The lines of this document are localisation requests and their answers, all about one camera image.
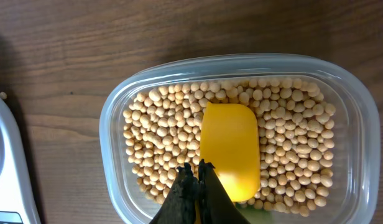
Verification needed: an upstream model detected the soybeans pile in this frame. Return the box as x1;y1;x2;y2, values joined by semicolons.
122;78;336;217

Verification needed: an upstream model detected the white digital kitchen scale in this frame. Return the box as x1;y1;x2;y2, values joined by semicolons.
0;97;41;223

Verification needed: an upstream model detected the clear plastic container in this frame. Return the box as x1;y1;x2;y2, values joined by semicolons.
99;54;381;223

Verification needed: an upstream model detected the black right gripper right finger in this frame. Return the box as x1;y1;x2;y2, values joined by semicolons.
198;159;249;224

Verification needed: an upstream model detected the yellow measuring scoop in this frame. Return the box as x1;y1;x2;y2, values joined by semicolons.
200;103;261;205

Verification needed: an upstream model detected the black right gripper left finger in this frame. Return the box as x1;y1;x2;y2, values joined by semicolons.
150;163;199;224

